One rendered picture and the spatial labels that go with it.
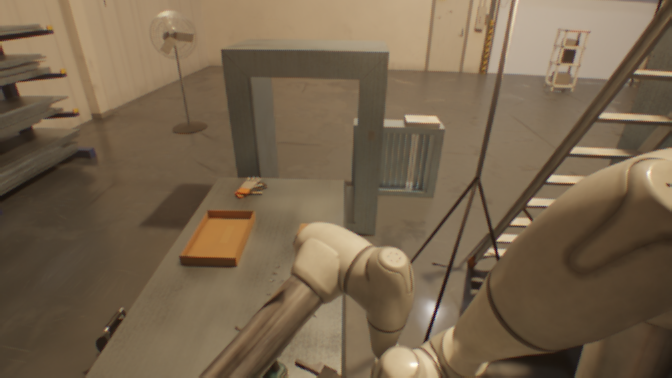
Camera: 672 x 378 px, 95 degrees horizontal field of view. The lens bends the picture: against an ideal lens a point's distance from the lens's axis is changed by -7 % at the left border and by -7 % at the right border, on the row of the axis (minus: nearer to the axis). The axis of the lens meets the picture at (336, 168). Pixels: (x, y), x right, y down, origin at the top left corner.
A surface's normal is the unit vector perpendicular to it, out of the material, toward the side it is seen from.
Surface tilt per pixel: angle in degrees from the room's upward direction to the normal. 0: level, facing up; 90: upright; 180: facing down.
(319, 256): 27
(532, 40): 90
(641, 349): 86
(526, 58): 90
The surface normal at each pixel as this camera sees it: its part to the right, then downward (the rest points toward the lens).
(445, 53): -0.09, 0.46
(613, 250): -0.81, 0.04
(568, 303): -0.73, 0.34
